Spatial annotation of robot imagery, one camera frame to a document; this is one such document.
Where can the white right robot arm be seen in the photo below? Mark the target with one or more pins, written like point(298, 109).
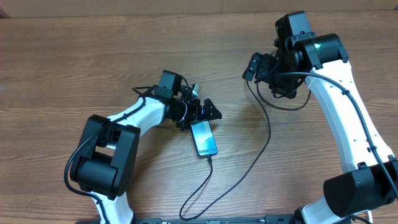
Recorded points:
point(321, 62)

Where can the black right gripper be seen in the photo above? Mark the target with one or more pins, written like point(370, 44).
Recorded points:
point(265, 66)

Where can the blue smartphone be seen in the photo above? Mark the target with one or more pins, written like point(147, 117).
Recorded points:
point(203, 139)

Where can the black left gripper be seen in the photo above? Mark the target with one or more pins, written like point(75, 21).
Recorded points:
point(196, 115)

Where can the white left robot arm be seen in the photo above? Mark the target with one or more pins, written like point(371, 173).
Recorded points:
point(102, 166)

